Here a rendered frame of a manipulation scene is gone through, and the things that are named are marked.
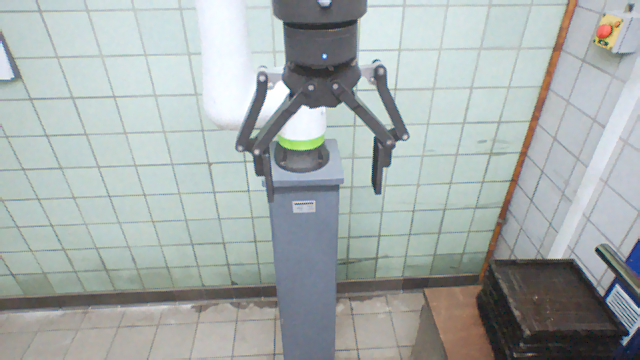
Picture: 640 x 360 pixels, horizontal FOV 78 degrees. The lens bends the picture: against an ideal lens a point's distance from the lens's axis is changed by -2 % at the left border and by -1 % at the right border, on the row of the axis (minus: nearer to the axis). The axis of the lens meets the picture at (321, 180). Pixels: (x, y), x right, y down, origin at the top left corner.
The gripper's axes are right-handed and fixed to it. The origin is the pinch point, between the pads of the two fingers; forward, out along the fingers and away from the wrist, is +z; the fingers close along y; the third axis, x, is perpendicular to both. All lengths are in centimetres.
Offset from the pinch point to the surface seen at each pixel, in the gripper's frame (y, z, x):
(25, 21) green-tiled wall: 90, 0, -107
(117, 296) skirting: 102, 138, -105
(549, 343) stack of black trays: -63, 71, -16
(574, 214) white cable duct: -95, 63, -59
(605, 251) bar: -59, 31, -12
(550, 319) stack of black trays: -65, 68, -21
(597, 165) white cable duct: -96, 43, -59
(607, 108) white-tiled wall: -98, 26, -67
